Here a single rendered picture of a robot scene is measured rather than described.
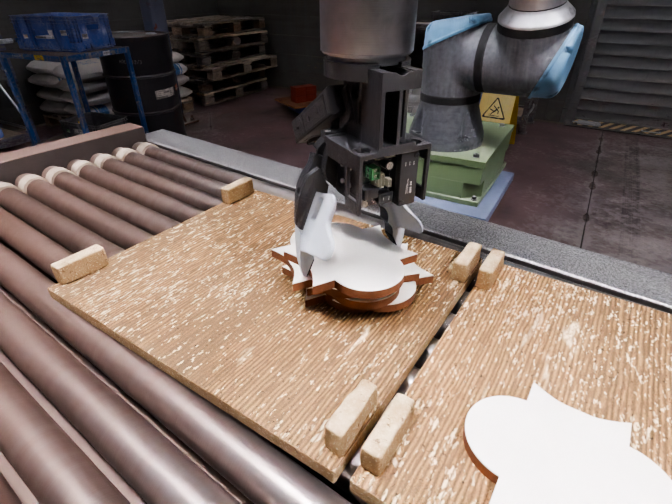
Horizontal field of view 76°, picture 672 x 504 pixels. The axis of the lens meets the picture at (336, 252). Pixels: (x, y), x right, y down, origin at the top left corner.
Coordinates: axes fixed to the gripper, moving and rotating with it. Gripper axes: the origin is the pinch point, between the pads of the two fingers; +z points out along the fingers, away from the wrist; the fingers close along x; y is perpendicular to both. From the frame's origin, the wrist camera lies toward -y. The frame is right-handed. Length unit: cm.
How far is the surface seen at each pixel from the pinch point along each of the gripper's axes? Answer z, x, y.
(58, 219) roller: 7, -30, -41
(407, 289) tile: 3.2, 4.4, 5.0
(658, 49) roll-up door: 25, 430, -199
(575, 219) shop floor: 99, 222, -104
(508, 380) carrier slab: 5.4, 6.2, 18.2
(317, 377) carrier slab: 5.4, -8.9, 9.7
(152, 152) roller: 8, -12, -69
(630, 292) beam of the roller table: 7.5, 32.2, 14.2
